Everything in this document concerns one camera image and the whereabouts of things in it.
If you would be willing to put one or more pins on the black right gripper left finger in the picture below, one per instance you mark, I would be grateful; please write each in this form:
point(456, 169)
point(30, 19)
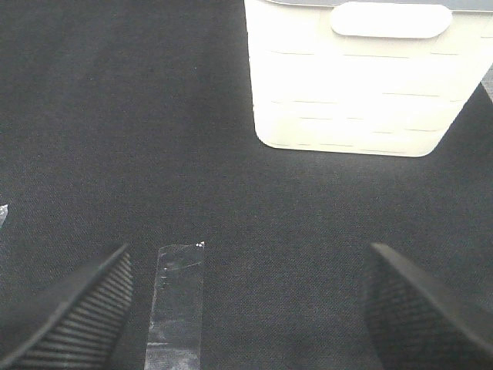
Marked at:
point(74, 324)

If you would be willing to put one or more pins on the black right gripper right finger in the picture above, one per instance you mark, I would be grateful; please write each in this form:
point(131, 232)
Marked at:
point(417, 322)

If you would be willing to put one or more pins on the cream white storage basket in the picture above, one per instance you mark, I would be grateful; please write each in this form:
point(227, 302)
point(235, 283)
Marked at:
point(370, 77)

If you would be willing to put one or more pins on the clear tape strip centre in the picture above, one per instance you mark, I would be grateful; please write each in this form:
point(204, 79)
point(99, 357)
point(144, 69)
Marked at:
point(175, 322)

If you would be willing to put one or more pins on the clear tape strip left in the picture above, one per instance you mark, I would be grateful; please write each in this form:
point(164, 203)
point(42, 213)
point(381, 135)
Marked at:
point(3, 213)

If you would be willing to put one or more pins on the clear tape strip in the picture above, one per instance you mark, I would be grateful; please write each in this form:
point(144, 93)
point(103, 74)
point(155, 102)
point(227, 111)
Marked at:
point(175, 322)
point(3, 213)

